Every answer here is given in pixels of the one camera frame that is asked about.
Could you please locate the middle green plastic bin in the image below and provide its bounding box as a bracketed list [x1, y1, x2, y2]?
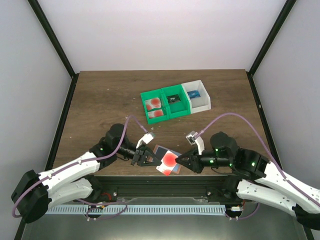
[161, 84, 191, 119]

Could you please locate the light blue cable duct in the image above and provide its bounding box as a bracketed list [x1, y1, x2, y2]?
[46, 204, 226, 216]

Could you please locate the white plastic bin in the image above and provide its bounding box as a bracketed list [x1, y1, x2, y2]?
[181, 79, 211, 114]

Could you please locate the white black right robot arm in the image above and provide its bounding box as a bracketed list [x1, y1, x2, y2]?
[175, 131, 320, 230]

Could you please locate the red circle card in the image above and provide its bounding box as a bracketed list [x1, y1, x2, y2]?
[148, 109, 165, 119]
[156, 150, 181, 176]

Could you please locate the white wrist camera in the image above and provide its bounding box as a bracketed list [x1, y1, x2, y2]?
[136, 132, 155, 149]
[185, 130, 205, 155]

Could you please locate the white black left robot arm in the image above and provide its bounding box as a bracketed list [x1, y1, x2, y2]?
[11, 123, 161, 224]

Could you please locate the green plastic bin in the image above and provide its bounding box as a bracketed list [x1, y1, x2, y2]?
[161, 84, 191, 119]
[140, 88, 170, 125]

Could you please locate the dark card in holder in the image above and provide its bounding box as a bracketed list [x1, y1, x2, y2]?
[154, 146, 168, 159]

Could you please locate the blue card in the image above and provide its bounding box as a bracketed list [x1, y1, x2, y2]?
[187, 90, 201, 99]

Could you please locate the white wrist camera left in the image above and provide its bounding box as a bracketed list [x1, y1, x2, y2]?
[136, 132, 155, 149]

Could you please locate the red and white card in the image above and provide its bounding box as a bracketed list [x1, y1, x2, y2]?
[144, 97, 162, 112]

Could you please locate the black frame post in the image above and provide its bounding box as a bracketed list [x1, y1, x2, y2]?
[249, 0, 298, 75]
[26, 0, 77, 78]

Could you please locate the right black frame post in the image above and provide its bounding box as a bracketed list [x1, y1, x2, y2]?
[249, 0, 298, 75]

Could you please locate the pink leather card holder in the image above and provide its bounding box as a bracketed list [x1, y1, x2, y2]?
[153, 145, 181, 176]

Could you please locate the black front frame rail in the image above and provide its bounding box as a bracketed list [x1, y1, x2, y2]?
[81, 175, 261, 205]

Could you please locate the left green plastic bin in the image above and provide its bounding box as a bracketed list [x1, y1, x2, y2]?
[140, 88, 170, 125]

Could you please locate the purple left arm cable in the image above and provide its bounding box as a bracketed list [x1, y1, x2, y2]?
[11, 114, 150, 222]

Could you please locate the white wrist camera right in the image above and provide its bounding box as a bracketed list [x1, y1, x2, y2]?
[185, 130, 205, 155]

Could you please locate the dark green card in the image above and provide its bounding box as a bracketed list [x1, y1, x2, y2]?
[166, 94, 181, 104]

